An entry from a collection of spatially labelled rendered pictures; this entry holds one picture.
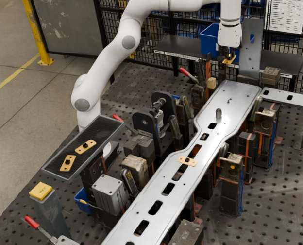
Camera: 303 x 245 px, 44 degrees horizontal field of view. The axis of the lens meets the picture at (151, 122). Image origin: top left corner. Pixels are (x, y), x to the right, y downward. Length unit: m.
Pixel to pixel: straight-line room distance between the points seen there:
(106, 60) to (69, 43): 2.76
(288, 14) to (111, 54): 1.04
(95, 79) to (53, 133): 1.90
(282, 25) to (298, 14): 0.11
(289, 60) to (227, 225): 1.01
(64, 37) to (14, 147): 1.48
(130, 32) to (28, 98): 2.74
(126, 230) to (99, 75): 0.72
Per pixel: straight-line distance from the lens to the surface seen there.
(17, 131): 3.79
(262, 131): 1.86
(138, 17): 1.67
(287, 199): 1.90
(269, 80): 2.07
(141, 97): 2.55
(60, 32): 4.44
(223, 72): 2.21
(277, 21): 2.27
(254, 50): 2.05
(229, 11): 1.65
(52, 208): 1.45
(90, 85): 1.75
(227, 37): 1.71
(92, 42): 4.27
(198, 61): 1.86
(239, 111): 1.88
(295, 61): 2.24
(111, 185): 1.41
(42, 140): 3.56
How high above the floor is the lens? 2.13
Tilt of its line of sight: 38 degrees down
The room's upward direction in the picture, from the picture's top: 8 degrees counter-clockwise
